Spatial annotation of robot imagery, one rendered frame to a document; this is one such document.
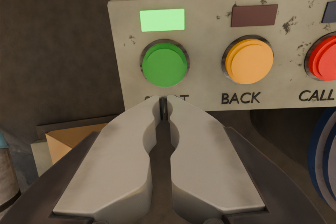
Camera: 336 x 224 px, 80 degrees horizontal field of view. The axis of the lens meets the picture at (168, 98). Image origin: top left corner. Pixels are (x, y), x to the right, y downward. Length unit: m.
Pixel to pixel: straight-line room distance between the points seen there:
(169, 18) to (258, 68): 0.09
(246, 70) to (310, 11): 0.07
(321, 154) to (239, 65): 0.34
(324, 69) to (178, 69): 0.13
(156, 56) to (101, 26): 0.68
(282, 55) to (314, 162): 0.32
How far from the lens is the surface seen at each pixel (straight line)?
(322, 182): 0.52
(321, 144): 0.49
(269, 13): 0.20
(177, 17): 0.18
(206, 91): 0.20
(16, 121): 1.04
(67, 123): 0.90
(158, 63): 0.18
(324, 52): 0.22
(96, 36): 0.85
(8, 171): 0.65
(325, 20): 0.22
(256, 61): 0.19
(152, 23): 0.18
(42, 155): 0.87
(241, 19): 0.19
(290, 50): 0.21
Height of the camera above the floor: 0.79
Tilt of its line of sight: 81 degrees down
